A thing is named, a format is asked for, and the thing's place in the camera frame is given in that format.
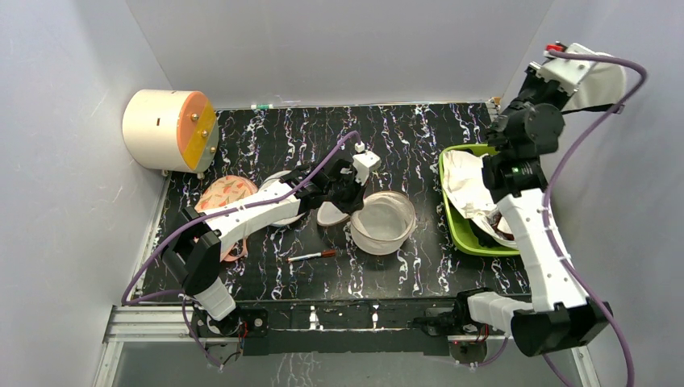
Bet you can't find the green plastic basket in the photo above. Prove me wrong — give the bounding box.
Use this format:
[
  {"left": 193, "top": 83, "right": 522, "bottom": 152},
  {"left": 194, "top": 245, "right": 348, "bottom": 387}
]
[{"left": 438, "top": 144, "right": 519, "bottom": 256}]

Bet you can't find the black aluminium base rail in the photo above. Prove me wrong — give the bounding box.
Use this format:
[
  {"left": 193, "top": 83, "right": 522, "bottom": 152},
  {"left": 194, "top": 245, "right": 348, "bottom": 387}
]
[{"left": 104, "top": 298, "right": 536, "bottom": 369}]

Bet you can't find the maroon bra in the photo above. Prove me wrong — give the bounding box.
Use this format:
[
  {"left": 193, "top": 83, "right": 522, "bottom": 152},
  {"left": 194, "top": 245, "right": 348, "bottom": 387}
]
[{"left": 489, "top": 213, "right": 515, "bottom": 241}]

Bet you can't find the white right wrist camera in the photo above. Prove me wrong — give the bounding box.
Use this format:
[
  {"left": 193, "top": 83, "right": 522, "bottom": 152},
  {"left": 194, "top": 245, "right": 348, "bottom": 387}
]
[{"left": 536, "top": 43, "right": 597, "bottom": 96}]

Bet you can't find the white bra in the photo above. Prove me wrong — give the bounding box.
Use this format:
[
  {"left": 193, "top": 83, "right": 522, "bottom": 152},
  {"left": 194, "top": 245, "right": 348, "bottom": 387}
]
[{"left": 440, "top": 148, "right": 517, "bottom": 251}]

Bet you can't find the cream drum with orange lid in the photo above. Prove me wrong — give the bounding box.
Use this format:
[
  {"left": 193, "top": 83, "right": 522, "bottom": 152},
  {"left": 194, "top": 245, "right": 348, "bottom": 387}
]
[{"left": 122, "top": 89, "right": 220, "bottom": 179}]

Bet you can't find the red capped marker pen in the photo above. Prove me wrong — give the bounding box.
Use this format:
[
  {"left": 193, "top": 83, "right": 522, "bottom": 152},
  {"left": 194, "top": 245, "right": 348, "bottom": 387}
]
[{"left": 286, "top": 250, "right": 337, "bottom": 264}]

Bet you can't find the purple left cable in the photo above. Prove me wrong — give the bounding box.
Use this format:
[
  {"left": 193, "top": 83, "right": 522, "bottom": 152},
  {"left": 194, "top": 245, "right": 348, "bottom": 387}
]
[{"left": 120, "top": 130, "right": 362, "bottom": 369}]

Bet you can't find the black bra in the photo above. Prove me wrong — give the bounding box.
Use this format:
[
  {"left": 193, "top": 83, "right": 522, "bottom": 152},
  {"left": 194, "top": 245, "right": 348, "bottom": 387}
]
[{"left": 562, "top": 62, "right": 627, "bottom": 114}]

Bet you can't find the pink floral laundry bag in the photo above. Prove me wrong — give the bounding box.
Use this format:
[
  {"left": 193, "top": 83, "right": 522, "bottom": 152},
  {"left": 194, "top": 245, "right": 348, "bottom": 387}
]
[{"left": 194, "top": 175, "right": 258, "bottom": 262}]

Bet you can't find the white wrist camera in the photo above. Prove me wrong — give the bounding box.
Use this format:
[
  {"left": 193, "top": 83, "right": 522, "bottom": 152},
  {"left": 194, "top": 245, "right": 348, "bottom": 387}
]
[
  {"left": 352, "top": 142, "right": 381, "bottom": 186},
  {"left": 536, "top": 43, "right": 597, "bottom": 96}
]

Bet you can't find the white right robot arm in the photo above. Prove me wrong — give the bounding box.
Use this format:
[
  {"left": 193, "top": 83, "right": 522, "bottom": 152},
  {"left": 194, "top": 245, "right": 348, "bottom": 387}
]
[{"left": 411, "top": 60, "right": 610, "bottom": 356}]

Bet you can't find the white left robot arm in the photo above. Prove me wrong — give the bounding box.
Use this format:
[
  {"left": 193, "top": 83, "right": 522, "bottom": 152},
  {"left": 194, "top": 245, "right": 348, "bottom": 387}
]
[{"left": 161, "top": 152, "right": 380, "bottom": 336}]

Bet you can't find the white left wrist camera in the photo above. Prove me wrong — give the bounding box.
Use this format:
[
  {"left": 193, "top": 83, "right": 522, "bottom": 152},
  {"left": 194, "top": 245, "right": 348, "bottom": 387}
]
[{"left": 352, "top": 142, "right": 381, "bottom": 186}]

